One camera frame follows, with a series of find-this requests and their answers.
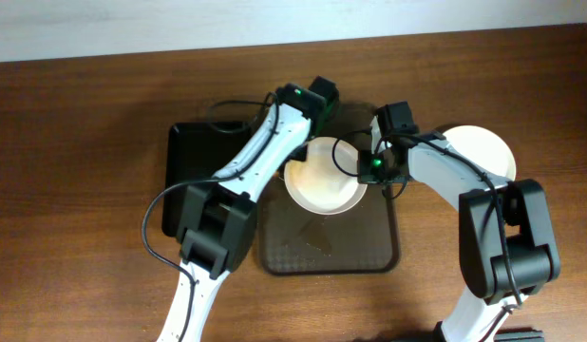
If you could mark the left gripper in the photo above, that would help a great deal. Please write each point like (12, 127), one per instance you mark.
(299, 153)

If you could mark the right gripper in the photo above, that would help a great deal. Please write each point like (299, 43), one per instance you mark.
(369, 168)

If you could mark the black rectangular tray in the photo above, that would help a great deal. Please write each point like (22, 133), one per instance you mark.
(195, 151)

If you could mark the white plate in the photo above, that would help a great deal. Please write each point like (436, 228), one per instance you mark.
(317, 185)
(485, 148)

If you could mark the brown plastic serving tray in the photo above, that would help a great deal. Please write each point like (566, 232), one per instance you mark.
(293, 241)

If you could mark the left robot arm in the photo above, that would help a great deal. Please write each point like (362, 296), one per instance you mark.
(218, 216)

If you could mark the black base bracket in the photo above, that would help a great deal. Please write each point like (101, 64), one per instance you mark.
(517, 335)

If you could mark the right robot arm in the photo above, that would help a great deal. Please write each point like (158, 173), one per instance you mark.
(507, 246)

